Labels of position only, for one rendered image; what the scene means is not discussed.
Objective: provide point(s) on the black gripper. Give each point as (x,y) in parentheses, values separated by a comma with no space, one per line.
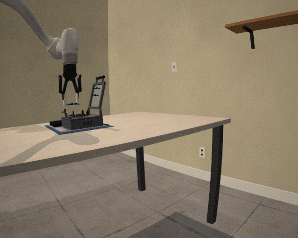
(69,74)

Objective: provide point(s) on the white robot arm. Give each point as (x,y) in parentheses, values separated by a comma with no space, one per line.
(65,48)

